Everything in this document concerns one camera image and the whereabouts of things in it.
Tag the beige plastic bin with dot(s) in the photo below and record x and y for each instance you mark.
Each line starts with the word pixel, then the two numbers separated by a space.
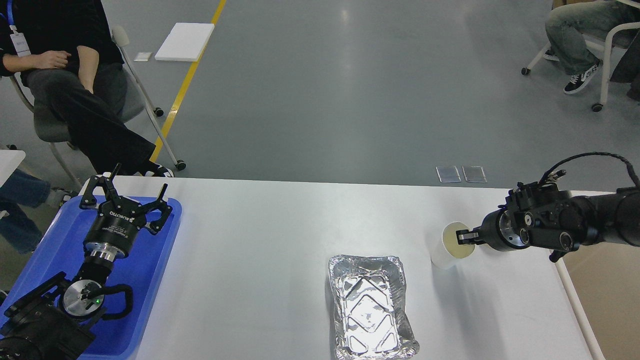
pixel 607 281

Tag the blue plastic tray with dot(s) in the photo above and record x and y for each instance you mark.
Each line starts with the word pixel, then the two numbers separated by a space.
pixel 62 251

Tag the left floor glass tile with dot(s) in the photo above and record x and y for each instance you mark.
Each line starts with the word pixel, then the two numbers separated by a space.
pixel 448 174

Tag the white paper cup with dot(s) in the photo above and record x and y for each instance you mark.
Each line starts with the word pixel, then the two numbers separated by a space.
pixel 446 251

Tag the grey office chair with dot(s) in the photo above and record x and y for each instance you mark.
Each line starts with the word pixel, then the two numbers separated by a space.
pixel 52 131

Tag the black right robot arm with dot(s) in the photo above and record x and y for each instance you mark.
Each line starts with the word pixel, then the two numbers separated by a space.
pixel 539 215

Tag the person in black clothes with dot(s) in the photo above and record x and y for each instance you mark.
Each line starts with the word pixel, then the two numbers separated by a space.
pixel 64 53

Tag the white foam board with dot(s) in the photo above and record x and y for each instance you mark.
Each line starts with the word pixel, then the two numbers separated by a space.
pixel 185 42

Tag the small white floor card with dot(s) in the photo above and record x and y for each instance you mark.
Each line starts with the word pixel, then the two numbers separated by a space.
pixel 143 56

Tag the aluminium foil tray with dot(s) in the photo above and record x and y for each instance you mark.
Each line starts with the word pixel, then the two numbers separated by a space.
pixel 369 308

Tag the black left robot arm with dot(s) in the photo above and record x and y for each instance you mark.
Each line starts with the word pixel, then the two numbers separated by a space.
pixel 54 320

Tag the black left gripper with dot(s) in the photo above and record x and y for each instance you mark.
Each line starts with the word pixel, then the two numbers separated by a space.
pixel 116 226

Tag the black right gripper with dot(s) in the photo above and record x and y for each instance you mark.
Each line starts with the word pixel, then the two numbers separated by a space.
pixel 496 231

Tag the white rolling chair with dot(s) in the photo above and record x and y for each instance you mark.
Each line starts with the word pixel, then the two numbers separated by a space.
pixel 618 54

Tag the seated person in jeans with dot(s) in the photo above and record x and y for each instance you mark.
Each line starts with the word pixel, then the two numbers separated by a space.
pixel 565 29

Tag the person in blue jeans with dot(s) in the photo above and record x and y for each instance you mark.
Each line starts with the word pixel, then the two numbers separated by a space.
pixel 24 190

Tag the floor glass tile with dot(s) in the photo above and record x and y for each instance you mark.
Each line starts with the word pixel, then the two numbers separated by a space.
pixel 448 174
pixel 474 174

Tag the right floor glass tile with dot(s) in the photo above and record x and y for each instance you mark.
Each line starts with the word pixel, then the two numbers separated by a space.
pixel 474 174

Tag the white side table corner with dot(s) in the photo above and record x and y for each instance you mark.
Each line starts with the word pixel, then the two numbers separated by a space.
pixel 9 162

